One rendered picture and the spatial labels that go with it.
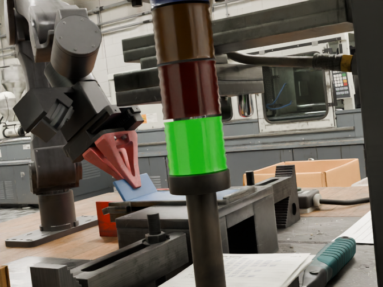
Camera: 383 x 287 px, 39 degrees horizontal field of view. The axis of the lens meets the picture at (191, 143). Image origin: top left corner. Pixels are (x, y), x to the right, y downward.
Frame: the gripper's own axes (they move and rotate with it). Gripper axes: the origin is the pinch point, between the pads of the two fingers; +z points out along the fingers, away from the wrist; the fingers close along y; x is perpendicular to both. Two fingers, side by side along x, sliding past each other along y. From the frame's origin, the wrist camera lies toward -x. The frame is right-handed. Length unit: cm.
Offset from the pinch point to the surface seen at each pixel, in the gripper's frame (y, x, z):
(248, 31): 25.9, -5.2, -3.3
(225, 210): 12.3, -4.6, 10.2
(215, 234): 23.4, -26.5, 13.0
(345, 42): -50, 452, -96
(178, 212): 9.1, -7.9, 7.7
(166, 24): 29.3, -28.1, 1.0
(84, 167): -443, 514, -198
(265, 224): 10.4, 5.3, 13.5
